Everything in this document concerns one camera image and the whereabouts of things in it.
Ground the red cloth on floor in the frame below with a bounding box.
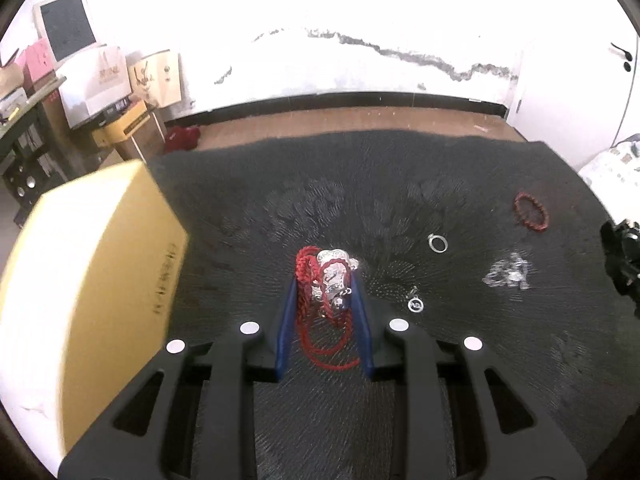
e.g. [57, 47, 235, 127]
[164, 126, 201, 154]

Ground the red bead bracelet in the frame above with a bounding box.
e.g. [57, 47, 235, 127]
[513, 190, 551, 234]

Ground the yellow black cardboard box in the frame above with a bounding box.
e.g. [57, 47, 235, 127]
[92, 101, 166, 162]

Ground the white paper shopping bag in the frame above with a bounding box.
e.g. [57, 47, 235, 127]
[56, 44, 131, 128]

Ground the pink box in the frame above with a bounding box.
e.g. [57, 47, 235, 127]
[15, 38, 55, 90]

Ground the black gold wrist watch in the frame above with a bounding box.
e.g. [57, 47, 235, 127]
[600, 220, 640, 318]

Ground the black patterned table cloth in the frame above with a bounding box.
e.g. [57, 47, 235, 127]
[149, 131, 639, 479]

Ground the beige paper shopping bag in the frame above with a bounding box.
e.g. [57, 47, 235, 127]
[128, 50, 182, 108]

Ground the old white monitor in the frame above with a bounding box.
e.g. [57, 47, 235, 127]
[32, 0, 98, 63]

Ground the tangled silver chain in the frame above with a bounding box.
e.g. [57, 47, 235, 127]
[482, 251, 533, 292]

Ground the small silver pendant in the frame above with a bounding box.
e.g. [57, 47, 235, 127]
[407, 286, 424, 313]

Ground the red cord silver pendant necklace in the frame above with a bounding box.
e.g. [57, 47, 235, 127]
[293, 245, 362, 373]

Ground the yellow Kadigao gift box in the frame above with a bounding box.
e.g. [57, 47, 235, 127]
[1, 160, 189, 472]

